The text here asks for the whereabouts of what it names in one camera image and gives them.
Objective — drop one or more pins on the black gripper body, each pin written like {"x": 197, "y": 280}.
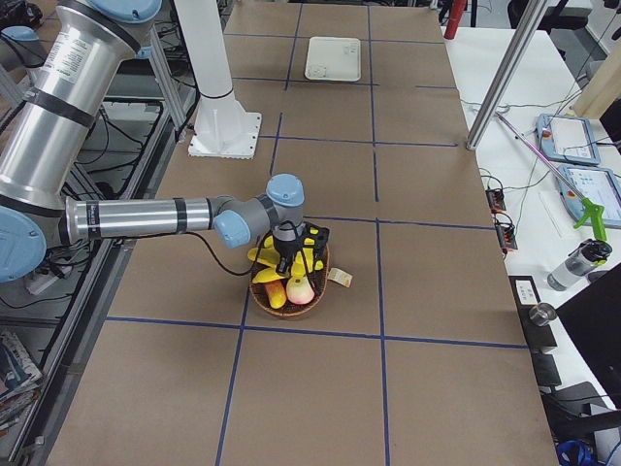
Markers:
{"x": 285, "y": 248}

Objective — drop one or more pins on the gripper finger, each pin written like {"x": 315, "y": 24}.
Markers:
{"x": 283, "y": 267}
{"x": 308, "y": 266}

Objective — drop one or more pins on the yellow banana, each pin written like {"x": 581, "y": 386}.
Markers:
{"x": 268, "y": 257}
{"x": 268, "y": 275}
{"x": 297, "y": 270}

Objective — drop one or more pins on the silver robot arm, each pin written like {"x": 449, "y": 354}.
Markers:
{"x": 60, "y": 109}

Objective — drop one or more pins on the brown wicker basket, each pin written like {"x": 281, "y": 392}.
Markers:
{"x": 288, "y": 310}

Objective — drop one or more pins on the basket paper tag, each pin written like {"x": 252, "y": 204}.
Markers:
{"x": 340, "y": 277}

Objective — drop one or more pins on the red yellow apple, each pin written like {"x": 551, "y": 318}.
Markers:
{"x": 295, "y": 291}

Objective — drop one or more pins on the orange yellow mango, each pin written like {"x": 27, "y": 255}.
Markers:
{"x": 276, "y": 294}

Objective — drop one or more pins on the white bear tray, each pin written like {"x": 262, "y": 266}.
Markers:
{"x": 333, "y": 59}

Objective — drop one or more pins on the small metal cup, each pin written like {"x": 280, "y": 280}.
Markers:
{"x": 542, "y": 314}

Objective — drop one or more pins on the grey water bottle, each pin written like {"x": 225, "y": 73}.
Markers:
{"x": 589, "y": 255}

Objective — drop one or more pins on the far teach pendant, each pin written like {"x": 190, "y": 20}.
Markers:
{"x": 568, "y": 139}

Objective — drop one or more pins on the teach pendant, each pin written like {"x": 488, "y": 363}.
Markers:
{"x": 568, "y": 139}
{"x": 597, "y": 184}

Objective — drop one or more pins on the red cylinder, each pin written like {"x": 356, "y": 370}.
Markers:
{"x": 457, "y": 8}

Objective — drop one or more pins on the near teach pendant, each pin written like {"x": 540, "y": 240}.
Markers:
{"x": 597, "y": 184}

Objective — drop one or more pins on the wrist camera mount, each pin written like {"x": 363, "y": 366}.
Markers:
{"x": 316, "y": 239}

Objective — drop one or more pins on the white camera stand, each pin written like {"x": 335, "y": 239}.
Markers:
{"x": 222, "y": 127}

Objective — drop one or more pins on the aluminium frame post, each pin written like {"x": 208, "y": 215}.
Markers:
{"x": 517, "y": 47}

